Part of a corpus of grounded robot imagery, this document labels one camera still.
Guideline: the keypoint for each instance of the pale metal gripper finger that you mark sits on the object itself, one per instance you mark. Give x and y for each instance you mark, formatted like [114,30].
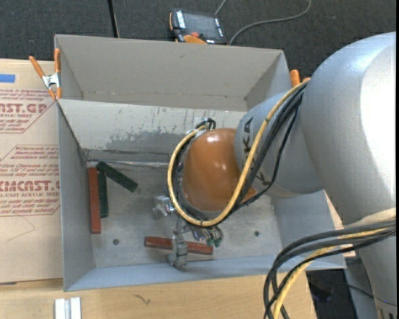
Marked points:
[177,261]
[181,247]

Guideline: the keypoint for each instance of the red-brown flat block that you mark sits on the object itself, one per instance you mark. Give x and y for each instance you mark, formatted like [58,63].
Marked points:
[94,201]
[158,242]

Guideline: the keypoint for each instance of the dark green flat block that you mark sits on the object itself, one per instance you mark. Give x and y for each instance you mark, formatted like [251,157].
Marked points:
[118,177]
[103,198]

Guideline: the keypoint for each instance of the grey metal bin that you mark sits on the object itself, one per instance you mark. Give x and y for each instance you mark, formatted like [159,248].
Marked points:
[146,78]

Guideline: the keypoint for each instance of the brown cardboard board, red print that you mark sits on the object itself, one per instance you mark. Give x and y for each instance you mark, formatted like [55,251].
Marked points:
[26,238]

